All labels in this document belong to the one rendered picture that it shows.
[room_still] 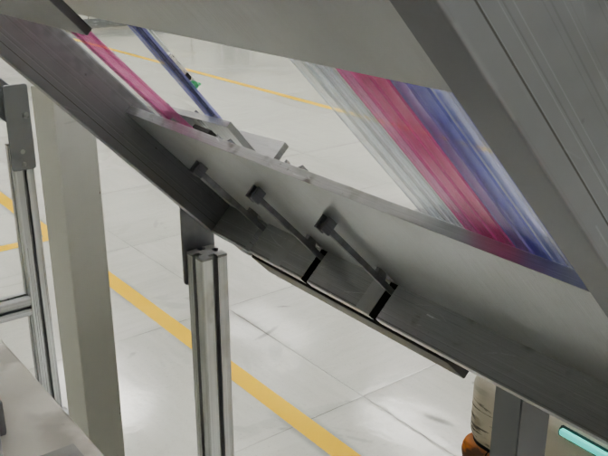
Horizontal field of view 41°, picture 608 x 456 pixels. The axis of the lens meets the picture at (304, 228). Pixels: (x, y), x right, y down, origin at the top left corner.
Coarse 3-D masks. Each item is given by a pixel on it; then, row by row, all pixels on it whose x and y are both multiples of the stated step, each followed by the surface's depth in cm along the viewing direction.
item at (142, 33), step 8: (136, 32) 103; (144, 32) 103; (144, 40) 104; (152, 40) 104; (152, 48) 104; (160, 48) 105; (160, 56) 106; (168, 56) 106; (168, 64) 107; (168, 72) 108; (176, 72) 108; (176, 80) 109; (184, 80) 109; (184, 88) 110; (192, 88) 110; (192, 96) 111; (200, 96) 111; (200, 104) 112; (208, 104) 113; (208, 112) 113; (216, 112) 114
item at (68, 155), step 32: (32, 96) 111; (64, 128) 109; (64, 160) 110; (96, 160) 114; (64, 192) 111; (96, 192) 115; (64, 224) 113; (96, 224) 116; (64, 256) 116; (96, 256) 118; (64, 288) 118; (96, 288) 119; (64, 320) 121; (96, 320) 120; (64, 352) 124; (96, 352) 122; (96, 384) 123; (96, 416) 125
